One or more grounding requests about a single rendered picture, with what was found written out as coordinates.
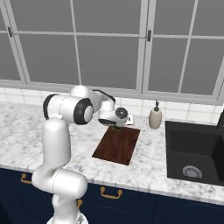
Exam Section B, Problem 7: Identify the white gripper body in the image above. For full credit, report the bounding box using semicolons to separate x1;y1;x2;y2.
126;114;135;127

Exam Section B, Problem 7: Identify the dark wooden cutting board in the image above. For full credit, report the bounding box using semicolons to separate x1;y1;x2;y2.
91;125;142;166

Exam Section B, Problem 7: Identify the beige soap dispenser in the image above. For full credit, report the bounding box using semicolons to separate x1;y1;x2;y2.
148;100;163;130

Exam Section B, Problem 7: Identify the black sink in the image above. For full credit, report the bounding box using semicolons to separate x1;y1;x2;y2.
164;120;224;187

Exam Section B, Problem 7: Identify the grey framed window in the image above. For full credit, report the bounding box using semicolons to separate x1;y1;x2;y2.
0;0;224;106

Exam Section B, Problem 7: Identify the navy cupboard front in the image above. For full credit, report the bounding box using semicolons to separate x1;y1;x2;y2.
151;194;224;224
0;168;56;224
76;183;156;224

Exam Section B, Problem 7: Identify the black tap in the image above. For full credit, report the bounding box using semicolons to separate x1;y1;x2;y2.
216;109;224;136

